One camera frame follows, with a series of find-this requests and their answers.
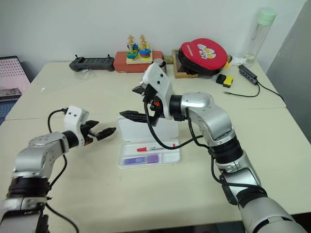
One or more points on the wooden tray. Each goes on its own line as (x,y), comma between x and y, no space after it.
(181,72)

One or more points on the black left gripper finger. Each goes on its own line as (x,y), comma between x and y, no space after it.
(92,123)
(105,133)

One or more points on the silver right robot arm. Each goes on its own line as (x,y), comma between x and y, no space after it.
(209,114)

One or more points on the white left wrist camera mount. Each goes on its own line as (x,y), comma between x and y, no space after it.
(74,119)

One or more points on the silver round can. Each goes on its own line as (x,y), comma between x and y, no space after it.
(160,63)

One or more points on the wooden colourful stacking toy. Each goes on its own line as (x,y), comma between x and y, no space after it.
(138,54)

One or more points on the laptop with pink screen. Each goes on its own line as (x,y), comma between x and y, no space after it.
(11,77)

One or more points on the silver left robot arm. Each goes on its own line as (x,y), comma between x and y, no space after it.
(36,155)

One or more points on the yellow and black eraser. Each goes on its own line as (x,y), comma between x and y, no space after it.
(229,81)

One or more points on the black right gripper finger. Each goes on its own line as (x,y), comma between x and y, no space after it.
(139,89)
(134,116)

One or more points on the crumpled white tissue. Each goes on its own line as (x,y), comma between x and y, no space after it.
(238,60)

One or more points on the clear bottle with green lid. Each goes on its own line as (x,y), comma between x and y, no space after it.
(257,38)

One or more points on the small yellow toy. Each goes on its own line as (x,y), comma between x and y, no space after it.
(227,64)

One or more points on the red capped white marker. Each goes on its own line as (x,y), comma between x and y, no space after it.
(143,149)

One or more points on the white plastic pencil case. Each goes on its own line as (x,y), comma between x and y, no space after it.
(136,132)

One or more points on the small black block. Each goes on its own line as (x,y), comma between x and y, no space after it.
(220,79)

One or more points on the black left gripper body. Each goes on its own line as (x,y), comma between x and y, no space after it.
(85,136)

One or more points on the black handheld remote controller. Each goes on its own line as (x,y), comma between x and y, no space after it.
(92,64)

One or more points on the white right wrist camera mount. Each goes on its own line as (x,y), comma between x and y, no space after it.
(158,85)

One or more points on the red rectangular box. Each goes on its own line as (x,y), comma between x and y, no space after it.
(120,63)

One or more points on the clear plastic wrapper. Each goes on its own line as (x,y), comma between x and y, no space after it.
(85,74)

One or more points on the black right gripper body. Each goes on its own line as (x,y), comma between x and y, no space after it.
(151,100)

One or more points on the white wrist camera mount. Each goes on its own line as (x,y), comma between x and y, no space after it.
(74,119)
(158,85)

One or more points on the grey usb hub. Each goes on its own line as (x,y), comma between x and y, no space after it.
(247,74)

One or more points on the red and black round pad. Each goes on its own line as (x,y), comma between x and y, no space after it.
(202,57)

